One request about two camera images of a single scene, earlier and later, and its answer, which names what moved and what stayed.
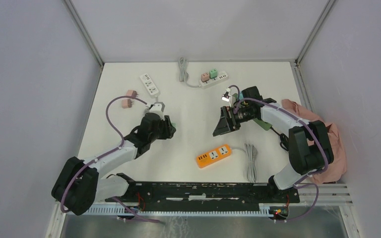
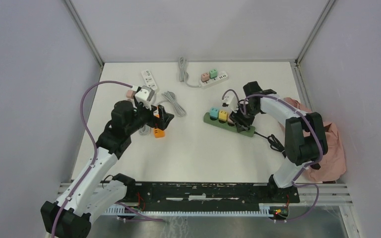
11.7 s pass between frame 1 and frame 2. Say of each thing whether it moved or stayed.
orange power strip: moved
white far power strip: stayed
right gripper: moved
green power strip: moved
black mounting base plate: stayed
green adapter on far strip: stayed
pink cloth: stayed
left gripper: moved
